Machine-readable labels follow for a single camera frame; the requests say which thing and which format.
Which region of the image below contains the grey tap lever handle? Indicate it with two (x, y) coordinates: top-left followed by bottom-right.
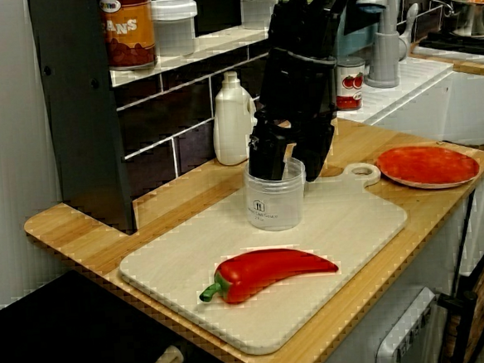
(394, 2), (424, 62)

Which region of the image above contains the dark grey shelf unit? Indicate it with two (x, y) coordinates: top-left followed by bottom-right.
(26, 0), (354, 242)

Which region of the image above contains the white toy kitchen cabinet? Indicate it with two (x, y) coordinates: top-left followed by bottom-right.
(296, 54), (484, 363)

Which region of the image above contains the steel cooking pot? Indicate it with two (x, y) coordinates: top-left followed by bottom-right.
(426, 0), (484, 41)

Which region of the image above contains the orange beans can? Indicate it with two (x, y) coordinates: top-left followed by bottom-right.
(98, 0), (158, 72)

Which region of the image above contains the white toy detergent bottle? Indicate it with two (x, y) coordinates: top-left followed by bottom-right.
(208, 69), (263, 167)

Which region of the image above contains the black stove grate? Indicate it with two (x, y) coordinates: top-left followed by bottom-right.
(416, 26), (484, 61)

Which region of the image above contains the black cabinet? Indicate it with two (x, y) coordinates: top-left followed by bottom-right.
(0, 259), (235, 363)

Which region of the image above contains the tomato can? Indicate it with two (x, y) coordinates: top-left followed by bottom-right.
(332, 55), (369, 113)

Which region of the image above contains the white cutting board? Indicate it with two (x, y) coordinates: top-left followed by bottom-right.
(112, 158), (417, 363)

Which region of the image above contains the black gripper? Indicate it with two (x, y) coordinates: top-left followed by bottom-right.
(241, 56), (346, 186)

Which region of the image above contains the red toy chili pepper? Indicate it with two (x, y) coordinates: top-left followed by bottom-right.
(196, 244), (342, 307)

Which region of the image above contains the grey toy faucet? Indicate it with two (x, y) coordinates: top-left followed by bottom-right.
(357, 0), (413, 90)

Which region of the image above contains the white lidded plastic jar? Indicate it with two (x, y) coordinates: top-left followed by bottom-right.
(148, 0), (201, 59)
(237, 0), (284, 32)

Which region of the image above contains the clear plastic jar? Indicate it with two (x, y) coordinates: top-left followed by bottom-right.
(243, 154), (311, 234)

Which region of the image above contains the red orange plate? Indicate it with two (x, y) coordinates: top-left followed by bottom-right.
(375, 140), (482, 194)

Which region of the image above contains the white ice dispenser panel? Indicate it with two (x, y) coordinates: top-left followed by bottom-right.
(370, 286), (443, 363)

